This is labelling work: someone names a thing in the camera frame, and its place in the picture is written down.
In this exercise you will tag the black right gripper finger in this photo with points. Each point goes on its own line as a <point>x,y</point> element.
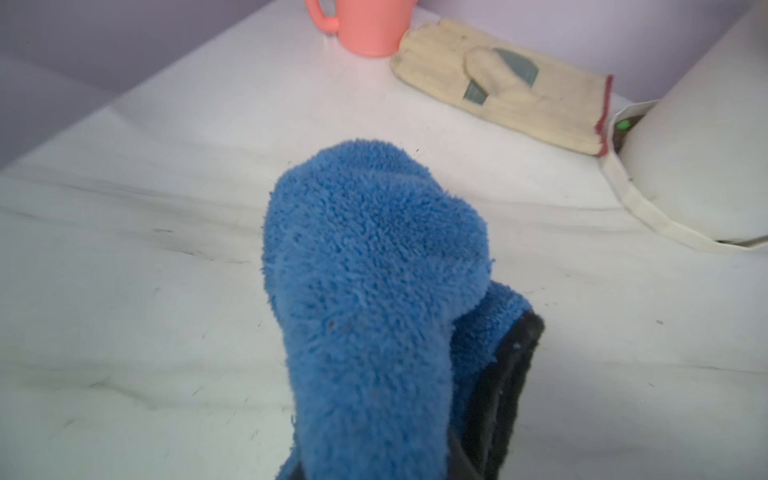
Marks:
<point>480,450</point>

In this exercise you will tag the blue fluffy rag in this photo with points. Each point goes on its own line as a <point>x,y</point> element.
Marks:
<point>380,281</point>

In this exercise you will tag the beige work glove on table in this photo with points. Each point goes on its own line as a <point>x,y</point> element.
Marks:
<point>513,87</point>

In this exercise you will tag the white plant pot with saucer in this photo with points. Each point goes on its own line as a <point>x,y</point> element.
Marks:
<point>694,167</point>

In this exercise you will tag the pink watering can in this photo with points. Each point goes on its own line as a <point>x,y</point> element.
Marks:
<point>369,28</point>

